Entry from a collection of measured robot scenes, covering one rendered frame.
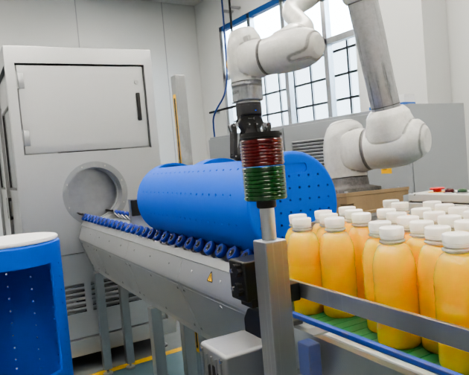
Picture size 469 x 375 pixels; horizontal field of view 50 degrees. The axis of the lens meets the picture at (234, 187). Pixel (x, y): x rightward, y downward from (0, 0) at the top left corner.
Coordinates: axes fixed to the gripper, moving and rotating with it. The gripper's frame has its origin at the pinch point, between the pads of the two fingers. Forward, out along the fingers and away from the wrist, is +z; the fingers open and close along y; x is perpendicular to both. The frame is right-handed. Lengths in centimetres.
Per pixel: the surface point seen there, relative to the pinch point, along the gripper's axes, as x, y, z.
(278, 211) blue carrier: 19.9, 5.5, 10.0
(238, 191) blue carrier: 14.3, 13.5, 4.2
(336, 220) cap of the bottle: 51, 13, 10
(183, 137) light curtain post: -121, -32, -19
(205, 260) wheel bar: -13.4, 11.4, 26.0
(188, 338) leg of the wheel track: -78, -7, 72
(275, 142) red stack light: 66, 36, -5
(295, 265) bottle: 44, 19, 18
